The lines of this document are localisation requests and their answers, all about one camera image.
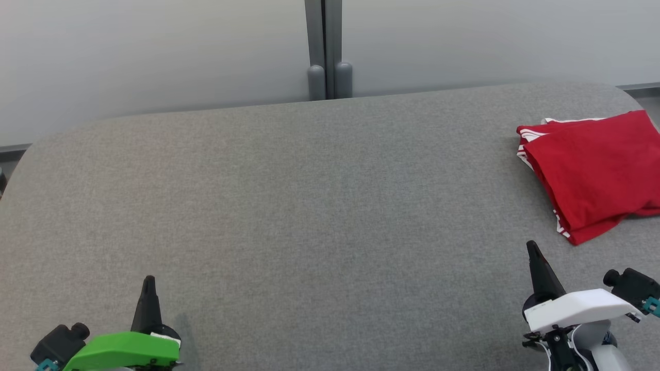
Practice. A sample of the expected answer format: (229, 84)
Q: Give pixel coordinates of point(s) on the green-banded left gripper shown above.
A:
(124, 350)

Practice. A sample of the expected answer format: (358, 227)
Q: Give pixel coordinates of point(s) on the red shorts with white stripe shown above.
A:
(526, 135)

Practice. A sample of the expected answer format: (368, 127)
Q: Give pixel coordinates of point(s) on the red and white shirt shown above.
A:
(598, 165)

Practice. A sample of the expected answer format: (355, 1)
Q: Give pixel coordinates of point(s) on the grey double metal post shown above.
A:
(328, 46)

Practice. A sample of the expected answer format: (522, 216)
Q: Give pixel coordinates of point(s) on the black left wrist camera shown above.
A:
(56, 342)

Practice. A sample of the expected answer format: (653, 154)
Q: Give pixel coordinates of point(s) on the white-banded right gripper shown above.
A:
(577, 309)

